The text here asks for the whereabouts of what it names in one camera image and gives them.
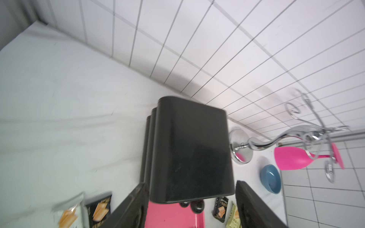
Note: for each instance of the chrome wine glass rack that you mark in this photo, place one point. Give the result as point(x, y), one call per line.
point(315, 140)

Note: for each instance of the small blue bowl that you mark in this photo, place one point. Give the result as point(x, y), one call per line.
point(270, 179)

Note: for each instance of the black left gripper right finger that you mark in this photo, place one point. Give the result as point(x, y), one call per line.
point(253, 211)

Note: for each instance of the pink bottom drawer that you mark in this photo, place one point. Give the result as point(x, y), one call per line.
point(172, 216)

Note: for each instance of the black cookie packet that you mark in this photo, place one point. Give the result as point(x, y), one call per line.
point(98, 209)
point(220, 208)

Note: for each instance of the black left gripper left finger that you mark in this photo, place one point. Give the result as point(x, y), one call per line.
point(132, 212)

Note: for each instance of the black drawer cabinet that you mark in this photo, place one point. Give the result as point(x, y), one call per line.
point(191, 158)

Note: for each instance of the pink wine glass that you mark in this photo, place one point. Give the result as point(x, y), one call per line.
point(293, 158)

